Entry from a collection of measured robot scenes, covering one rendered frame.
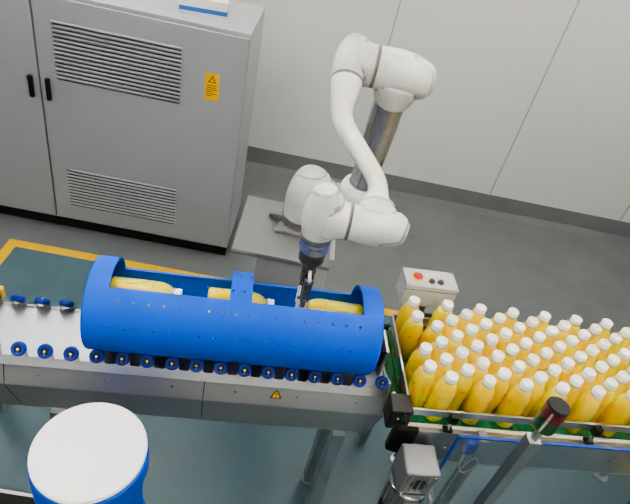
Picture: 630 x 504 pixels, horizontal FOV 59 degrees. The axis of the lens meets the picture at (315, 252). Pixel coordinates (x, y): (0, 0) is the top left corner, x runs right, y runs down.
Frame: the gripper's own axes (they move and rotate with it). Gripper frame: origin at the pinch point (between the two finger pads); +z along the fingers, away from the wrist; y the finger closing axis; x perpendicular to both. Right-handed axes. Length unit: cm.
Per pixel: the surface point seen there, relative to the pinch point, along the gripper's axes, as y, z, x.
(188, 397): 14.4, 34.7, -30.8
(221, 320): 11.4, 0.9, -23.2
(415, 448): 27, 34, 42
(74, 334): 1, 26, -69
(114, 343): 15, 12, -53
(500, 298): -150, 120, 160
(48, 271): -123, 118, -129
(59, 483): 55, 15, -55
